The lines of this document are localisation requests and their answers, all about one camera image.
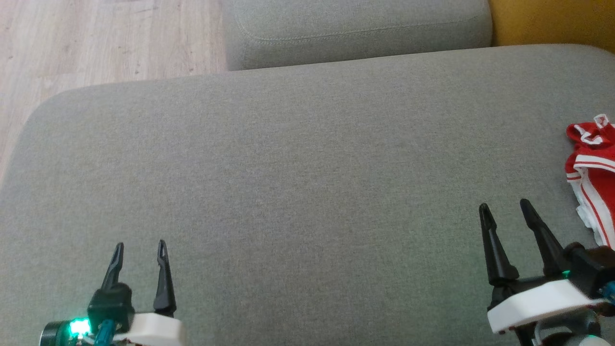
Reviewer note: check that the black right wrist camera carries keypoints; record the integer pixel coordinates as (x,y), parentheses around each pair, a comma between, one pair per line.
(586,269)

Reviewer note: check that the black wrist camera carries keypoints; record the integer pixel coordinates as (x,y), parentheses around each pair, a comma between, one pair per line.
(586,269)
(110,302)

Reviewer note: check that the red basketball jersey white sleeves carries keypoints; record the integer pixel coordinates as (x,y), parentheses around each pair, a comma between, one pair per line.
(600,192)

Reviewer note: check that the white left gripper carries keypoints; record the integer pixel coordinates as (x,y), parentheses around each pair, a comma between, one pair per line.
(156,331)

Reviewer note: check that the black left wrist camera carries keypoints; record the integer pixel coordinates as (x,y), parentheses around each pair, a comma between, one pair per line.
(110,302)

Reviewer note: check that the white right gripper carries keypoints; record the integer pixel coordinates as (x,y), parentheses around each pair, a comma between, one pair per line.
(538,302)

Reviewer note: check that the long yellow sofa back cushion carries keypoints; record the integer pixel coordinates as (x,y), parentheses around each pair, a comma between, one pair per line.
(552,19)

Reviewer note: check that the large grey sofa seat cushion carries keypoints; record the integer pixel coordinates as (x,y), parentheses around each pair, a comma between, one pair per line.
(288,192)

